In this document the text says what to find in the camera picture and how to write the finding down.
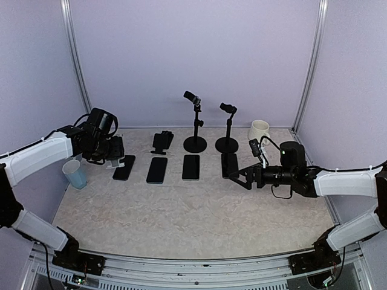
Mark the right aluminium corner post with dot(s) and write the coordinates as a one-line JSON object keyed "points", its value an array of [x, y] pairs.
{"points": [[312, 65]]}

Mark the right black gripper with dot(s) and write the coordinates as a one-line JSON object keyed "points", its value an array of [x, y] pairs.
{"points": [[257, 168]]}

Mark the black round-base phone stand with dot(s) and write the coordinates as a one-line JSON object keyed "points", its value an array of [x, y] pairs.
{"points": [[195, 143]]}

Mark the aluminium front rail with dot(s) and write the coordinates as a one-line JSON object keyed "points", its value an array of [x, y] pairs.
{"points": [[126, 272]]}

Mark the aluminium corner post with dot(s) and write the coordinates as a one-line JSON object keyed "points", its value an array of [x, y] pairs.
{"points": [[312, 65], [71, 36]]}

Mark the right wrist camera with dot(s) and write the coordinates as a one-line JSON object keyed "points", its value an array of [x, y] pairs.
{"points": [[258, 152]]}

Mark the white ceramic mug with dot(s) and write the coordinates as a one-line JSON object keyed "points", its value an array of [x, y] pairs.
{"points": [[258, 129]]}

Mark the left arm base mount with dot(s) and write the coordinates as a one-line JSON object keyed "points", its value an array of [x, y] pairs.
{"points": [[79, 261]]}

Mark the purple edged black smartphone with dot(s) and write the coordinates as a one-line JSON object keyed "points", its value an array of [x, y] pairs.
{"points": [[229, 164]]}

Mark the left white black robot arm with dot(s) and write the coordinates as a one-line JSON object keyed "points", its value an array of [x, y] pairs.
{"points": [[95, 140]]}

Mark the left aluminium corner post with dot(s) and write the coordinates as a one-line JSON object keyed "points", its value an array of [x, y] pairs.
{"points": [[71, 36]]}

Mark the light blue small object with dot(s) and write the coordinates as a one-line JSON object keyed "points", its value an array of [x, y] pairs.
{"points": [[74, 174]]}

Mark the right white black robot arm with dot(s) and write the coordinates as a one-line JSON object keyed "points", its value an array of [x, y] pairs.
{"points": [[315, 181]]}

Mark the black folding phone stand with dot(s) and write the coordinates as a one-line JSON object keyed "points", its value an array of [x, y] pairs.
{"points": [[161, 142]]}

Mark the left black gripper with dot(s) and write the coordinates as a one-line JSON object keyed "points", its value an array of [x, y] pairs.
{"points": [[117, 150]]}

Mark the silver edged black smartphone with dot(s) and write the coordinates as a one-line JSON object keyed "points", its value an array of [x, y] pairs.
{"points": [[191, 167]]}

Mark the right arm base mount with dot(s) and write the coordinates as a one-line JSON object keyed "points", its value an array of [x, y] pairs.
{"points": [[323, 256]]}

